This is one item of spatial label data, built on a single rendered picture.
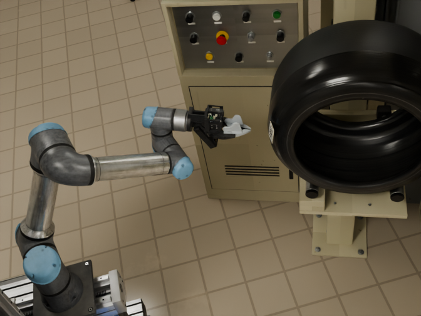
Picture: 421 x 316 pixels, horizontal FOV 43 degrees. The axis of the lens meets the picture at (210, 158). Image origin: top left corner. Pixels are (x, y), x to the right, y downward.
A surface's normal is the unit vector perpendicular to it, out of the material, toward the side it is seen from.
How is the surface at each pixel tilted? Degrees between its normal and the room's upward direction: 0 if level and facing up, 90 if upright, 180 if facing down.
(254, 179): 90
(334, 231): 90
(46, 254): 8
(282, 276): 0
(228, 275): 0
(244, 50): 90
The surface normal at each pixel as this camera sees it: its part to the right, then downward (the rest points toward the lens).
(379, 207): -0.15, -0.66
